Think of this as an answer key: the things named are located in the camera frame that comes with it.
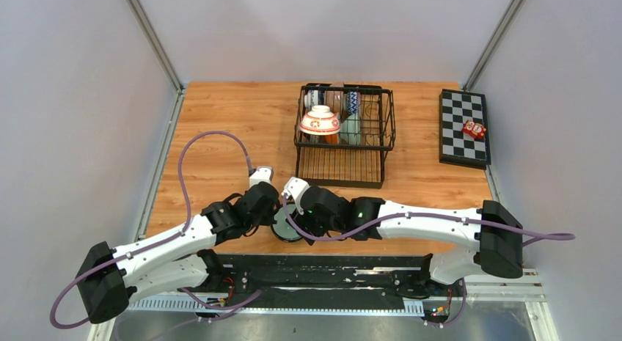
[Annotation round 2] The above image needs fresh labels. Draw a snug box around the black celadon bowl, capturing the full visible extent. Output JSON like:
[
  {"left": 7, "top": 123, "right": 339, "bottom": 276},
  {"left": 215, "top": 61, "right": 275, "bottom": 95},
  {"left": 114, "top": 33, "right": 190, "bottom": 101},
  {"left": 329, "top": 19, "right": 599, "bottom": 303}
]
[{"left": 271, "top": 204, "right": 302, "bottom": 243}]

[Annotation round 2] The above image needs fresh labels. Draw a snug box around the white orange bowl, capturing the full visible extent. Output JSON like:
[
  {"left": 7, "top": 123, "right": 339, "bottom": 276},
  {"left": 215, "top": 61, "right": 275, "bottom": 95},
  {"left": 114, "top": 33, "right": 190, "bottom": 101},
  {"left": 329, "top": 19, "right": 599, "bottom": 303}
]
[{"left": 324, "top": 133, "right": 340, "bottom": 144}]

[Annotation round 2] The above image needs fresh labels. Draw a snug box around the black cream patterned bowl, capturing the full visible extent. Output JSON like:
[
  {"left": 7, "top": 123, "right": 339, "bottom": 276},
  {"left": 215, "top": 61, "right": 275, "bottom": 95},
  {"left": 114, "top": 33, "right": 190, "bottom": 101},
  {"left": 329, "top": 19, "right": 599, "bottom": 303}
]
[{"left": 303, "top": 133, "right": 323, "bottom": 144}]

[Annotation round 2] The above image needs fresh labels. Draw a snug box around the black wire dish rack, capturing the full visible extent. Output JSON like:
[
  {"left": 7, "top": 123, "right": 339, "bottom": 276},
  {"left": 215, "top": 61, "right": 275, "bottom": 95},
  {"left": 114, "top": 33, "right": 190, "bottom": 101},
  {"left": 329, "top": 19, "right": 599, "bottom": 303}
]
[{"left": 293, "top": 83, "right": 396, "bottom": 188}]

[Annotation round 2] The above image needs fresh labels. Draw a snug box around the pale green bowl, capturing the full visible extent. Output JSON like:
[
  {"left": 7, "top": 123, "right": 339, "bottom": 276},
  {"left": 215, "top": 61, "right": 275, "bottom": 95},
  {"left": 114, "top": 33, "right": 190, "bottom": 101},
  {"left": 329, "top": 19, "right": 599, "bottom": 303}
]
[{"left": 340, "top": 115, "right": 362, "bottom": 145}]

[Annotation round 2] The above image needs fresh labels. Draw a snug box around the red floral small bowl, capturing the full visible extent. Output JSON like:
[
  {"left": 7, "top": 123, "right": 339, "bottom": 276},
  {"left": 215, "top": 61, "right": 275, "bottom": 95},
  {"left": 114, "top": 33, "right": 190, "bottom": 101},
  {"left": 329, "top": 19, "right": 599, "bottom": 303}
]
[{"left": 298, "top": 105, "right": 341, "bottom": 136}]

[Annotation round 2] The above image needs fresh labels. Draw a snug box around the brown cream glazed bowl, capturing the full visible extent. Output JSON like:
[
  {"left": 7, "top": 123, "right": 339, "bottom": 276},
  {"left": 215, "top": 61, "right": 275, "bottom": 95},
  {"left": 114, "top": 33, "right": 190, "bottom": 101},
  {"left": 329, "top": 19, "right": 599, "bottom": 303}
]
[{"left": 324, "top": 82, "right": 344, "bottom": 115}]

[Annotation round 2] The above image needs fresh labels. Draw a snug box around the blue floral bowl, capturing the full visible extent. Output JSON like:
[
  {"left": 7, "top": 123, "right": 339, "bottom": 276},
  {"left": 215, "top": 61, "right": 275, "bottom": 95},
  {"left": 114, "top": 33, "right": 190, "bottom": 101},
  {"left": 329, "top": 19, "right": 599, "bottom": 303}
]
[{"left": 303, "top": 89, "right": 324, "bottom": 109}]

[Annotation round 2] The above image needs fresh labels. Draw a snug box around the red patterned bowl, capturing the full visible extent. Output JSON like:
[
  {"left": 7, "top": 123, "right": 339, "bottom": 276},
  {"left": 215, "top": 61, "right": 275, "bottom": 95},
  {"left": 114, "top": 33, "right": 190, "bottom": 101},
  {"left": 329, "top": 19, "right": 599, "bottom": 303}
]
[{"left": 344, "top": 91, "right": 361, "bottom": 116}]

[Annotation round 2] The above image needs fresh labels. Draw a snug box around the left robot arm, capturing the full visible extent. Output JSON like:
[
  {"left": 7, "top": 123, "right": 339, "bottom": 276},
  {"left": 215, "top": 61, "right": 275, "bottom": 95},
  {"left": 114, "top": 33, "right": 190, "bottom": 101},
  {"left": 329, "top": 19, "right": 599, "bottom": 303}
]
[{"left": 77, "top": 181, "right": 279, "bottom": 324}]

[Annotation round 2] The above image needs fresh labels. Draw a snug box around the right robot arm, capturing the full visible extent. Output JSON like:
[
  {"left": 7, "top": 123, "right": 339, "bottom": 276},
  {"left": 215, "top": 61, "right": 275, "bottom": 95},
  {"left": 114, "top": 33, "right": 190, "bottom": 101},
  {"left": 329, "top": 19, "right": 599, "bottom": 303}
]
[{"left": 282, "top": 183, "right": 523, "bottom": 296}]

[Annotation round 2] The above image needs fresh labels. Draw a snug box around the black white checkerboard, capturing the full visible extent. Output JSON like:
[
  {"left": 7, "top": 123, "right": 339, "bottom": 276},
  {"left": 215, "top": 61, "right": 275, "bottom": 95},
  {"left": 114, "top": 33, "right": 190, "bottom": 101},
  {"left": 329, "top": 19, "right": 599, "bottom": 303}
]
[{"left": 439, "top": 89, "right": 491, "bottom": 169}]

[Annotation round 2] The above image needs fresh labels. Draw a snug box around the small red toy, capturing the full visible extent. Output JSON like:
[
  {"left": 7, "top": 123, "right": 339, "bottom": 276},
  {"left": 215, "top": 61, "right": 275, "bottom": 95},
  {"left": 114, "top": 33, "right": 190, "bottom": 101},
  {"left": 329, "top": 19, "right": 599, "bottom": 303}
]
[{"left": 462, "top": 120, "right": 487, "bottom": 139}]

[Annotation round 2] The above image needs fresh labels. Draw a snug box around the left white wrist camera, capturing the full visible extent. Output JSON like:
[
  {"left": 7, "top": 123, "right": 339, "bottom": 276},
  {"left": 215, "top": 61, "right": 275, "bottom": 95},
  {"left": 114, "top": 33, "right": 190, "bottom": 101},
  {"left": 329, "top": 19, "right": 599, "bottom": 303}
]
[{"left": 249, "top": 166, "right": 274, "bottom": 188}]

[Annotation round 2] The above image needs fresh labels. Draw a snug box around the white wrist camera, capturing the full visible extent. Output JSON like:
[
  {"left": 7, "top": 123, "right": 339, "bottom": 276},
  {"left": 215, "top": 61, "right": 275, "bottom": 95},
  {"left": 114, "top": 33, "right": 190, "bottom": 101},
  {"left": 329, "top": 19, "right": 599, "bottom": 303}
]
[
  {"left": 249, "top": 166, "right": 274, "bottom": 188},
  {"left": 281, "top": 177, "right": 310, "bottom": 202}
]

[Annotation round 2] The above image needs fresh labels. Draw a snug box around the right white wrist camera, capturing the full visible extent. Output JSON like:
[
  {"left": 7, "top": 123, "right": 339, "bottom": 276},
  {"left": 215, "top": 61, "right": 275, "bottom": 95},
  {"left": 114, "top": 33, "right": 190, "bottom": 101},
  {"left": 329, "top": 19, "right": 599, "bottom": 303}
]
[{"left": 281, "top": 177, "right": 310, "bottom": 202}]

